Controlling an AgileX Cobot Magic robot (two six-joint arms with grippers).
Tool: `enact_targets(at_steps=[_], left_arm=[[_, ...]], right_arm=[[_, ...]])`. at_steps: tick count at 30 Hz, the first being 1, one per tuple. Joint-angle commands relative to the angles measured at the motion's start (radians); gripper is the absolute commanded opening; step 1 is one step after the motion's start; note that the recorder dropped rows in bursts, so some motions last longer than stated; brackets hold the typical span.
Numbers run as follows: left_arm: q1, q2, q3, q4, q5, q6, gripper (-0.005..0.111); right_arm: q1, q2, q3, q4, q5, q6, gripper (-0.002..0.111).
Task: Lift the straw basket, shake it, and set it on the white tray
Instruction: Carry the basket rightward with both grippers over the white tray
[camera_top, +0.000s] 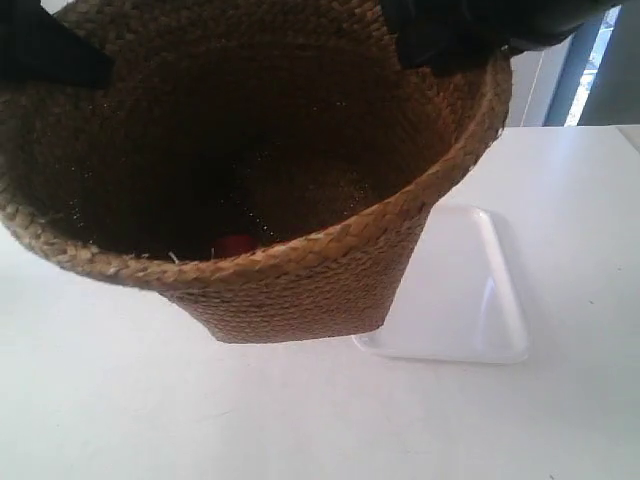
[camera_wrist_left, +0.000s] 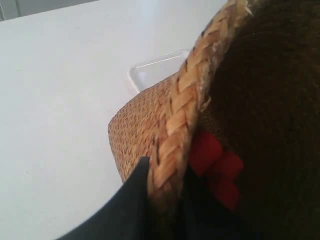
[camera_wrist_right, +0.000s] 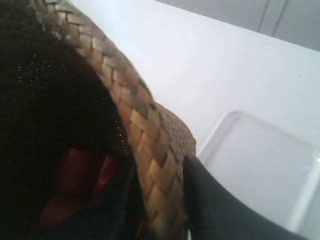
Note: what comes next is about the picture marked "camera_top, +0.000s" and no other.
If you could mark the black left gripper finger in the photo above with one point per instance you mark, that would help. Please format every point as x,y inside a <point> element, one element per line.
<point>35,46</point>

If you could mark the brown woven wicker basket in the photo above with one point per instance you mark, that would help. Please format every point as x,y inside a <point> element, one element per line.
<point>289,121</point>

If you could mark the white plastic tray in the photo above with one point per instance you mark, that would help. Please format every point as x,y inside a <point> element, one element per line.
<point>456,301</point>

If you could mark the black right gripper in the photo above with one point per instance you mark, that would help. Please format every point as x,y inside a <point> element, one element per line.
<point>457,36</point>

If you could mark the red cylinder block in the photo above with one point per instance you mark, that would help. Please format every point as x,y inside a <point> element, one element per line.
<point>233,245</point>

